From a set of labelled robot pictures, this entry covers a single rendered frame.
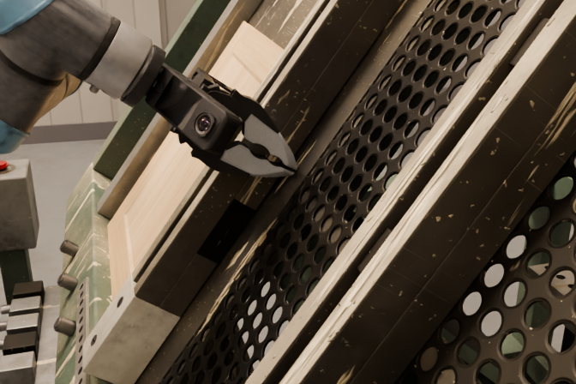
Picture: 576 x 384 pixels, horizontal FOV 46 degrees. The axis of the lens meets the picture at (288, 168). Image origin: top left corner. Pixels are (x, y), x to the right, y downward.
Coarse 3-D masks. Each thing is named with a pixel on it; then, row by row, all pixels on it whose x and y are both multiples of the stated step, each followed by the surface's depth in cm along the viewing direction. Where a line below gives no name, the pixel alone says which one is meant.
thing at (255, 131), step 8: (248, 120) 75; (256, 120) 75; (248, 128) 75; (256, 128) 76; (264, 128) 76; (248, 136) 76; (256, 136) 76; (264, 136) 76; (272, 136) 77; (280, 136) 77; (264, 144) 77; (272, 144) 77; (280, 144) 77; (272, 152) 77; (280, 152) 77; (288, 152) 78; (280, 160) 80; (288, 160) 78; (296, 168) 80
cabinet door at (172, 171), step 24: (240, 48) 121; (264, 48) 110; (216, 72) 126; (240, 72) 115; (264, 72) 104; (168, 144) 128; (168, 168) 121; (192, 168) 110; (144, 192) 126; (168, 192) 114; (120, 216) 130; (144, 216) 119; (168, 216) 108; (120, 240) 122; (144, 240) 112; (120, 264) 115; (120, 288) 109
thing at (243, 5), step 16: (240, 0) 130; (256, 0) 131; (224, 16) 133; (240, 16) 132; (224, 32) 132; (208, 48) 132; (224, 48) 133; (192, 64) 134; (208, 64) 133; (160, 128) 135; (144, 144) 135; (160, 144) 136; (128, 160) 138; (144, 160) 137; (128, 176) 137; (112, 192) 137; (128, 192) 138; (112, 208) 138
